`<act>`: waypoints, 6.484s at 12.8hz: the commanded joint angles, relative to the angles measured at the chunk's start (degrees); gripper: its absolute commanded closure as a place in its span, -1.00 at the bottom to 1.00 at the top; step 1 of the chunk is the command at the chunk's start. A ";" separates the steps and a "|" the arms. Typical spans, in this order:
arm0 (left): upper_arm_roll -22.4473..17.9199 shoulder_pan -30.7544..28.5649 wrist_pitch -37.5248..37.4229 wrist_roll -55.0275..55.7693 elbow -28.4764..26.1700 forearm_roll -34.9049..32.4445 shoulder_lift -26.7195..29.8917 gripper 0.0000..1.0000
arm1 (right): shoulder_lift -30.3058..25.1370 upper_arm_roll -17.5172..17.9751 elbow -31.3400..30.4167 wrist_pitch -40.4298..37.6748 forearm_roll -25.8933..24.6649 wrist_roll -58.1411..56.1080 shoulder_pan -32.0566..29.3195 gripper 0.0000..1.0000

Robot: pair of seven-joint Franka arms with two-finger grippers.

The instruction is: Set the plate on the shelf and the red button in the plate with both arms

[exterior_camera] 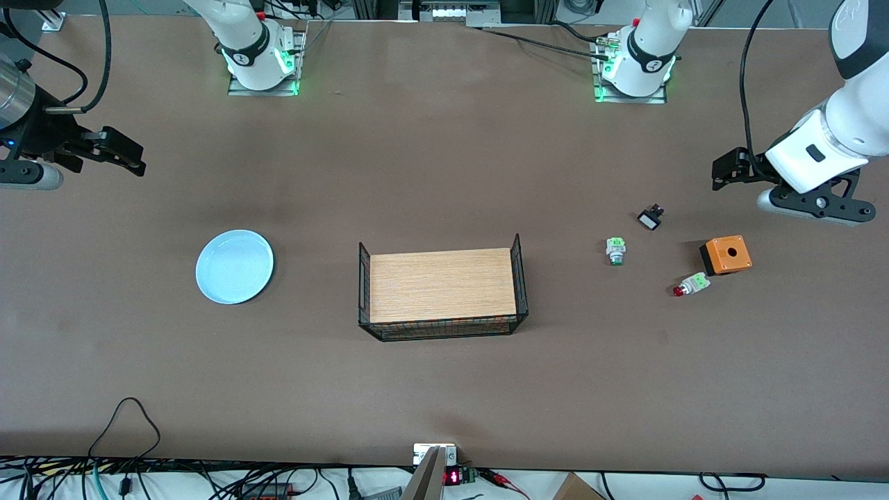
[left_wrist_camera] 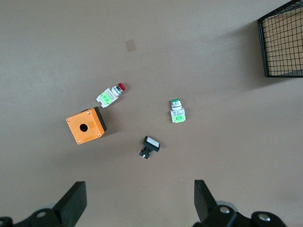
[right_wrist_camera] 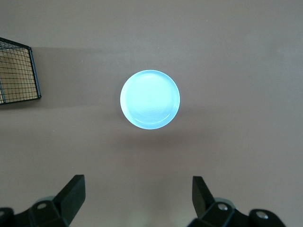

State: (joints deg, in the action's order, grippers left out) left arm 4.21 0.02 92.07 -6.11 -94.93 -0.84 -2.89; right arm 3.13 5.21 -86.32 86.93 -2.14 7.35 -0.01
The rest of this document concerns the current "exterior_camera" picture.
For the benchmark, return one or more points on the white connector strip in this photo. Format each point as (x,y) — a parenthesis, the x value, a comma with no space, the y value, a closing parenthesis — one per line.
(448,12)

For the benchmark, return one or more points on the black power strip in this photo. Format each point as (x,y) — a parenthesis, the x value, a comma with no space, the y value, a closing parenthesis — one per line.
(271,493)

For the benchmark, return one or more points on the brown cardboard box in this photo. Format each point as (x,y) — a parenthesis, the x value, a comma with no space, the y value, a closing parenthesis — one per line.
(573,489)

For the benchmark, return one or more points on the green push button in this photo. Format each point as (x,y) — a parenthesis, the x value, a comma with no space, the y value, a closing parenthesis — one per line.
(616,246)

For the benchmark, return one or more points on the grey adapter box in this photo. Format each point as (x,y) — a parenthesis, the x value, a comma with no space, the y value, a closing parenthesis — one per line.
(382,494)

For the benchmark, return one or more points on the red push button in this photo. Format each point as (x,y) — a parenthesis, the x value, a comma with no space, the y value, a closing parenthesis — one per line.
(694,283)

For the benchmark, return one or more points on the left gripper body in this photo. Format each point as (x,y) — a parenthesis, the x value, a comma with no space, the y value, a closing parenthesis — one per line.
(751,167)

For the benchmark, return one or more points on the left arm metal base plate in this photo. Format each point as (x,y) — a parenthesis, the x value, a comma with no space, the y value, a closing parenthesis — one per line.
(639,100)

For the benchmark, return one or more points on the red LED display module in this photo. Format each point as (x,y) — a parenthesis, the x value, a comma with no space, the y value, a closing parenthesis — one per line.
(452,477)

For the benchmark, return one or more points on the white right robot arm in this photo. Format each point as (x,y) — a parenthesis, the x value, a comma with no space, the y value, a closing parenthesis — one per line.
(250,42)

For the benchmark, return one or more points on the black white-faced push button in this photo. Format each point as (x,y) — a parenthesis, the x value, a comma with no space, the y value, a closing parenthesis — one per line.
(649,221)

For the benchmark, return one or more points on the aluminium frame rail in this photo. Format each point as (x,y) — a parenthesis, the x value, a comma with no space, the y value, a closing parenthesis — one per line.
(389,8)

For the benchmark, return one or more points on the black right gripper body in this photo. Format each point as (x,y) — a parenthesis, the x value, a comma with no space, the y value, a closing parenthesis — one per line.
(43,134)

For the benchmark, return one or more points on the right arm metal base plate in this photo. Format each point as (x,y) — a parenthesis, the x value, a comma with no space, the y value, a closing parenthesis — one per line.
(300,55)

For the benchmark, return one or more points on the orange button enclosure box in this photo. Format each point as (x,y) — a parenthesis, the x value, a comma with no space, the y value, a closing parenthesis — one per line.
(729,258)

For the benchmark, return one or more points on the light blue plate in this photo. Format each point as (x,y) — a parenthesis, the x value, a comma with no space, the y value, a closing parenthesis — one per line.
(235,267)

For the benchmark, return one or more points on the grey metal mount post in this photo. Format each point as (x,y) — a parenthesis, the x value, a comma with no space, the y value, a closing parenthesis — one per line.
(424,479)

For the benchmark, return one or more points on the red and black test leads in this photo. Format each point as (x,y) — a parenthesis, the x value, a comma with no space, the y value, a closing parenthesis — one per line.
(496,476)

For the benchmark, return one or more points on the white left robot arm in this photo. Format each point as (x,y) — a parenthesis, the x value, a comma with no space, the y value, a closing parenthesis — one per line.
(649,42)

